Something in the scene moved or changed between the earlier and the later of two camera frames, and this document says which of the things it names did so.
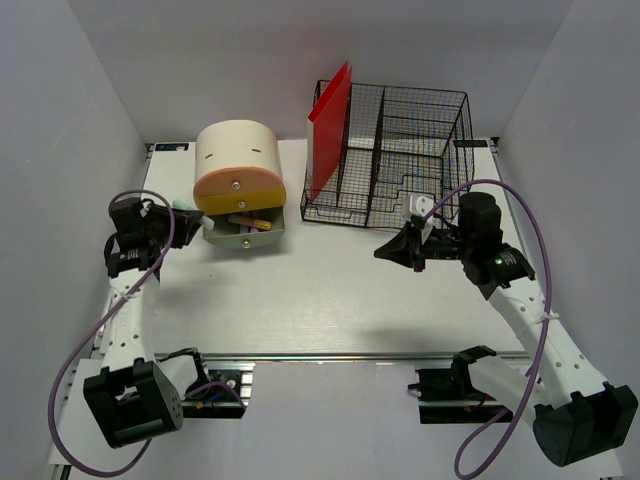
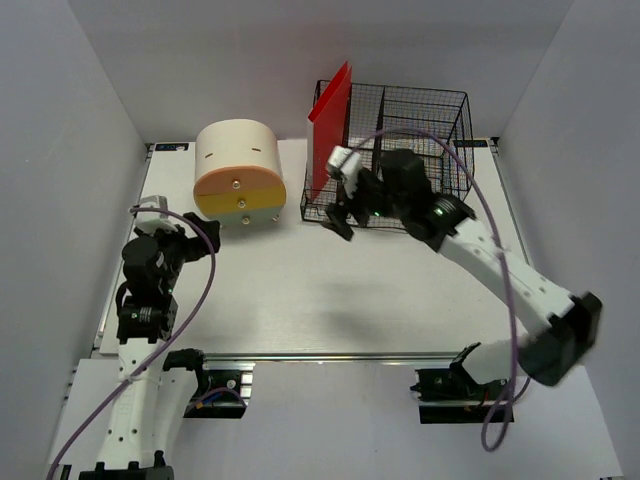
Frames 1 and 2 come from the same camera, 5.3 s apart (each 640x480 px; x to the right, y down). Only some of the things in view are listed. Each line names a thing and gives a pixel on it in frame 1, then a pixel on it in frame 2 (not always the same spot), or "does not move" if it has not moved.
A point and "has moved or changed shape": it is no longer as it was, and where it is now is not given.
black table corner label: [172, 147] does not move
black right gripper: [405, 248] to [336, 214]
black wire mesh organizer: [404, 141] does not move
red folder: [326, 131] does not move
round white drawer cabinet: [238, 182] has moved or changed shape
